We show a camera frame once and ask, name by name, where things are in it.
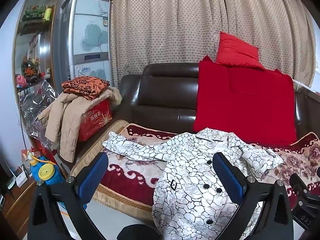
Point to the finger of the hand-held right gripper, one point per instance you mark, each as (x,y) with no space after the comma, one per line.
(298,185)

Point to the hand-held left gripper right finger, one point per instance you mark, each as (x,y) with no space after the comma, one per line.
(230,180)

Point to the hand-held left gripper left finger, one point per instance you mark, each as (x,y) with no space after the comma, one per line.
(92,177)

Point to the white black patterned coat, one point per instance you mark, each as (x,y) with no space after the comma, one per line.
(190,160)

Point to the red floral sofa blanket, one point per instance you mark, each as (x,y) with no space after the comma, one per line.
(135,160)

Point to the blue yellow toy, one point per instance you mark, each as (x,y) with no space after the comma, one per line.
(46,172)

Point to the red cardboard box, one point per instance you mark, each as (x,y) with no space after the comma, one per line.
(96,120)

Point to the beige quilted jacket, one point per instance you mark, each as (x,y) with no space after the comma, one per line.
(67,120)

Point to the white router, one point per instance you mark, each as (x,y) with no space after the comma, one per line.
(18,178)

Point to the low wooden cabinet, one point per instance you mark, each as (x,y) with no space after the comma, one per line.
(17,205)

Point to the large red cushion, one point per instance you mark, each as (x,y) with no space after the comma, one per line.
(245,100)

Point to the clear plastic sheet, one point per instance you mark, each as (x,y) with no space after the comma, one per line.
(35,105)

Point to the orange black patterned cloth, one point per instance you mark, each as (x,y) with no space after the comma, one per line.
(85,85)

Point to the brown leather sofa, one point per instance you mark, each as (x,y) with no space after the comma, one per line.
(165,97)

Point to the red plastic bag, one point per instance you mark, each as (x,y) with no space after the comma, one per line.
(20,80)

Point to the colourful figurine ornament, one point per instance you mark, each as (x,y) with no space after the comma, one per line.
(30,67)

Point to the small red pillow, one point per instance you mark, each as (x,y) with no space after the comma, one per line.
(235,50)

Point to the wooden display shelf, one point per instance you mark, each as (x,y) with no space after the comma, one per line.
(47,45)

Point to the silver floral refrigerator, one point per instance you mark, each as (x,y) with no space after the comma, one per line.
(92,35)

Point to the beige dotted curtain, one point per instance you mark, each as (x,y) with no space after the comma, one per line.
(175,25)

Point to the yellow bottle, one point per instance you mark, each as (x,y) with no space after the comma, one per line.
(48,13)

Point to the green ornament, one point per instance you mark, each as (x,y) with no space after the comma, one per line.
(33,11)

